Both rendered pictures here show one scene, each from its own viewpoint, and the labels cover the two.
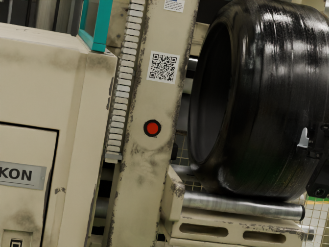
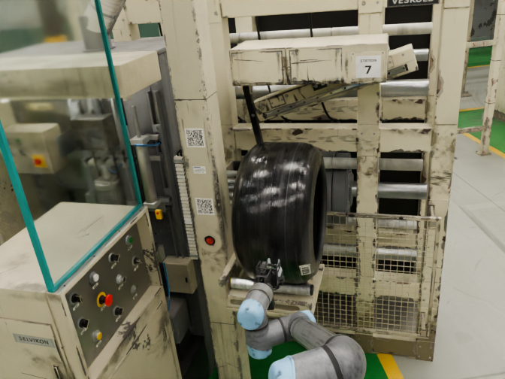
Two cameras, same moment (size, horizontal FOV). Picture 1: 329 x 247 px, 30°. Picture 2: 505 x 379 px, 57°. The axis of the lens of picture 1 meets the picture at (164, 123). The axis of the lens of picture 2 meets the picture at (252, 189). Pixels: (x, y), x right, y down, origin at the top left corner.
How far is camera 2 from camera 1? 1.23 m
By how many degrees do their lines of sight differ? 32
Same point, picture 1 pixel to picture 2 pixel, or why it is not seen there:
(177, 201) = (222, 289)
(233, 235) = not seen: hidden behind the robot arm
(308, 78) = (270, 223)
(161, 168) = (222, 262)
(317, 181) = not seen: hidden behind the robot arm
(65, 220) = (71, 359)
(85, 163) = (68, 337)
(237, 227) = not seen: hidden behind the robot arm
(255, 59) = (236, 212)
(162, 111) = (212, 231)
